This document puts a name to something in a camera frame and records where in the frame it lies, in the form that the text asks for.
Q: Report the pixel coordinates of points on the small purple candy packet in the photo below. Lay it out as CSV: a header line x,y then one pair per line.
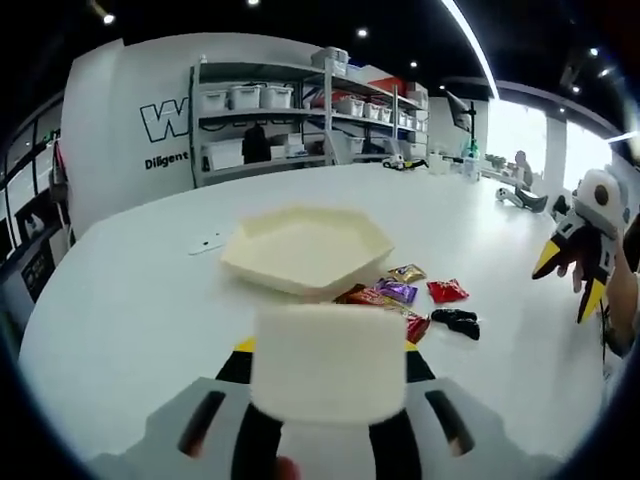
x,y
396,291

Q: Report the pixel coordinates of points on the cream food tongs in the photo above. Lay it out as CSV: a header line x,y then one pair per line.
x,y
327,365

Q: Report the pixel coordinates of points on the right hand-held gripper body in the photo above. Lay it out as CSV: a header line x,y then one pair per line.
x,y
605,210

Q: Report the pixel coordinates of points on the person's left hand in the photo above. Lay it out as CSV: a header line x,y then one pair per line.
x,y
288,470

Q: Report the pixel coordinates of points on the person's right hand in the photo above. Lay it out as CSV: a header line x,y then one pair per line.
x,y
579,265

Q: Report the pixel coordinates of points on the white storage bin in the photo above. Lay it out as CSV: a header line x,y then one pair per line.
x,y
245,97
276,96
215,101

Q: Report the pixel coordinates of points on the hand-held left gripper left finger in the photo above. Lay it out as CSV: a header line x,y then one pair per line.
x,y
200,430

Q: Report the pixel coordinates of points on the cream hexagonal container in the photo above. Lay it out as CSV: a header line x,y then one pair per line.
x,y
305,245

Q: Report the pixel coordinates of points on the white cardboard box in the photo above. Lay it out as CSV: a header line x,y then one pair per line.
x,y
225,156

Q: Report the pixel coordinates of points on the grey metal shelf rack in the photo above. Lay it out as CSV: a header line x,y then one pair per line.
x,y
260,116
380,95

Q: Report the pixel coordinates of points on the black backpack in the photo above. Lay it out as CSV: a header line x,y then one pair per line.
x,y
256,145

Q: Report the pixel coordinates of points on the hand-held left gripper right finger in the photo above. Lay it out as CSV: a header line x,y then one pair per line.
x,y
435,435

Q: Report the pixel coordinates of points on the group of small white bins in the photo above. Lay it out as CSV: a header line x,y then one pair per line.
x,y
372,110

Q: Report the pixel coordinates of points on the dark display screen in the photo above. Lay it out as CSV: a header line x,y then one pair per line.
x,y
35,222

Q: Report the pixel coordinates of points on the green bottle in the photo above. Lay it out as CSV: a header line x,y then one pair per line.
x,y
471,155

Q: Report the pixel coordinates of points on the spare white yellow gripper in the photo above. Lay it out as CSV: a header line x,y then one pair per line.
x,y
405,162

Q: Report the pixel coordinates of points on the orange candy packet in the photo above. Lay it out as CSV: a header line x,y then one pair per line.
x,y
362,296

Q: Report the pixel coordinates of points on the white game controller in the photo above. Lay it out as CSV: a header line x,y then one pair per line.
x,y
505,193

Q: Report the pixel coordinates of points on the potted green plants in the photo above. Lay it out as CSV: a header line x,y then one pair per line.
x,y
496,160

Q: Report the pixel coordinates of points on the round ceiling spotlights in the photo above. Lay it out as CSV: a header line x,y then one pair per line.
x,y
361,32

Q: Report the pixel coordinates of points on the black monitor on stand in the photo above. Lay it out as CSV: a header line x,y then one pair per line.
x,y
457,112

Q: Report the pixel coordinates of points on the black cabinet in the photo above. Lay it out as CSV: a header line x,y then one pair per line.
x,y
30,270

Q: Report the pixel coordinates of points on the long ceiling strip light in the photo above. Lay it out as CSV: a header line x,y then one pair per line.
x,y
472,45

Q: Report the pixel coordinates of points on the gold candy packet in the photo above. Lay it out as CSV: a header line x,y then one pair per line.
x,y
407,273

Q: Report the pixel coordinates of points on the white jar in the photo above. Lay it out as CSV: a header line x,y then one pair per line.
x,y
438,164

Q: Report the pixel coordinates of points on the short ceiling strip light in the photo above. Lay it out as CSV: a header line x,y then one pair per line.
x,y
625,138

